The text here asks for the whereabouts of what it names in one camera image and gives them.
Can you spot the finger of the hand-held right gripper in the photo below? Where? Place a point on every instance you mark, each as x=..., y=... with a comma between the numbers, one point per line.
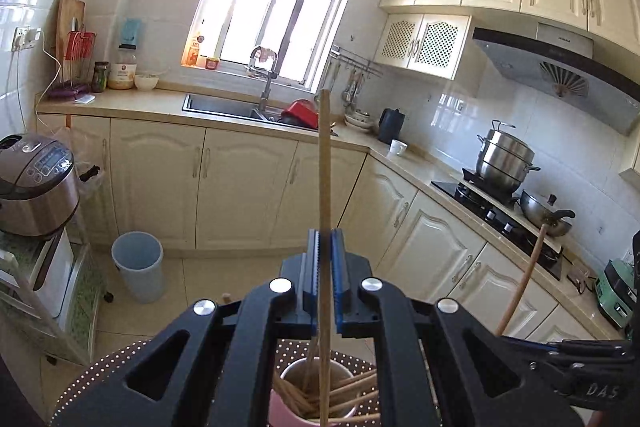
x=575, y=348
x=570, y=364

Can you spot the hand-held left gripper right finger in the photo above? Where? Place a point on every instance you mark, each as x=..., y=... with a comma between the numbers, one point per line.
x=338, y=277

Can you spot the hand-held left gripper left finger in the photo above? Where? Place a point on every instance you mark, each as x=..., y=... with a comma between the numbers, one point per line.
x=312, y=277

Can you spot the single wooden chopstick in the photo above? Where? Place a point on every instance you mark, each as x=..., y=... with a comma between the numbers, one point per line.
x=324, y=167
x=522, y=279

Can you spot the bunch of wooden chopsticks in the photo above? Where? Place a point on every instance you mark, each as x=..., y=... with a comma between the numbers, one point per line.
x=350, y=389

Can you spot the pink cup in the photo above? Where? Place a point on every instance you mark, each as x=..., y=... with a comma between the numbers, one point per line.
x=282, y=412

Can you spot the green appliance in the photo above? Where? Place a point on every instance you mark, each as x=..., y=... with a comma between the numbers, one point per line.
x=617, y=294

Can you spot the small white cup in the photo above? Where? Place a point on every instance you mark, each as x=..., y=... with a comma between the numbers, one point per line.
x=398, y=148

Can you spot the steel wok with lid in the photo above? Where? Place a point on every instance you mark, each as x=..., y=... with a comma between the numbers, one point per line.
x=542, y=209

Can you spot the stacked white dishes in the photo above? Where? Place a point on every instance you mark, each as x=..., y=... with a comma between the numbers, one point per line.
x=359, y=122

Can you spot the black gas stove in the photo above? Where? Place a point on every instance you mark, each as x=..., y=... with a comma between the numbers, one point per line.
x=480, y=207

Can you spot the black kettle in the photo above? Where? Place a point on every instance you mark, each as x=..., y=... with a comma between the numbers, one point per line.
x=390, y=127

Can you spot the red pot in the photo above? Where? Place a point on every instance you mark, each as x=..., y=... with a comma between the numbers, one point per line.
x=300, y=112

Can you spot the blue trash bin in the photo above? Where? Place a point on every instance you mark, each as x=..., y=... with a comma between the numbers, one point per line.
x=137, y=272

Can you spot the steel skimmer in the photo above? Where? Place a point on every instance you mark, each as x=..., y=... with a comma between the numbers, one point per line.
x=352, y=94

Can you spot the steel faucet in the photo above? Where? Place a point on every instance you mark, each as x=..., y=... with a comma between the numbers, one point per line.
x=265, y=92

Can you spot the steel kitchen sink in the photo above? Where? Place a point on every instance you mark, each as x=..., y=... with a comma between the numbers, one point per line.
x=220, y=105

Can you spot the steel steamer pot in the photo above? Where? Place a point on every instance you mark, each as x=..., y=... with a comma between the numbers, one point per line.
x=505, y=162

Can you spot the dishcloth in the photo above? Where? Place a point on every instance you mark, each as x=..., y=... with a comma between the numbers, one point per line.
x=267, y=55

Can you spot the small red lid jar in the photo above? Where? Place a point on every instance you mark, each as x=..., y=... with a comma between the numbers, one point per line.
x=212, y=64

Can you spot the clear plastic bag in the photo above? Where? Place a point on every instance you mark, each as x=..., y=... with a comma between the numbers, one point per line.
x=90, y=192

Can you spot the cream lattice door cabinet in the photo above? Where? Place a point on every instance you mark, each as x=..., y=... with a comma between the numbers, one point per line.
x=435, y=44

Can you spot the orange bottle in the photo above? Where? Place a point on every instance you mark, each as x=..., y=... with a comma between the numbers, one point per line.
x=192, y=54

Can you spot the white bowl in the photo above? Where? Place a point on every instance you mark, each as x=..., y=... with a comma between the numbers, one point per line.
x=146, y=83

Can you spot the white storage cart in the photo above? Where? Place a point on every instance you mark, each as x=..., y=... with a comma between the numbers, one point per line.
x=50, y=267

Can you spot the large plastic jar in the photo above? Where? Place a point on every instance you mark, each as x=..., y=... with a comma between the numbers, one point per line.
x=122, y=72

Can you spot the black range hood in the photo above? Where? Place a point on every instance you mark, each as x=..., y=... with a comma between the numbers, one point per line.
x=525, y=62

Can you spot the silver rice cooker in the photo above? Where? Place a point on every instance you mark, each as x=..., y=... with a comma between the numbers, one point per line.
x=35, y=197

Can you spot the small white box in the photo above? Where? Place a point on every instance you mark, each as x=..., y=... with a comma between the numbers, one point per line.
x=85, y=98

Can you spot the small dark glass jar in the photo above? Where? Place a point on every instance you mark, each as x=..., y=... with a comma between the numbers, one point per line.
x=100, y=79

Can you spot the teal carton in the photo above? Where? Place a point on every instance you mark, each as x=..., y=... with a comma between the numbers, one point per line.
x=132, y=32

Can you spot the purple pouch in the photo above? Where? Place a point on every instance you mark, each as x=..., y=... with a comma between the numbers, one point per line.
x=65, y=92

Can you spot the wooden cutting board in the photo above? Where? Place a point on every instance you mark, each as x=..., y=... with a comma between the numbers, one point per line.
x=67, y=14

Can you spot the steel utensil rail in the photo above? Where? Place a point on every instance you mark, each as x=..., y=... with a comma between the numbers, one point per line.
x=357, y=62

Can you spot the white wall socket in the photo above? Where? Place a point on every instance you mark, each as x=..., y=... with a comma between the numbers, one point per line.
x=22, y=38

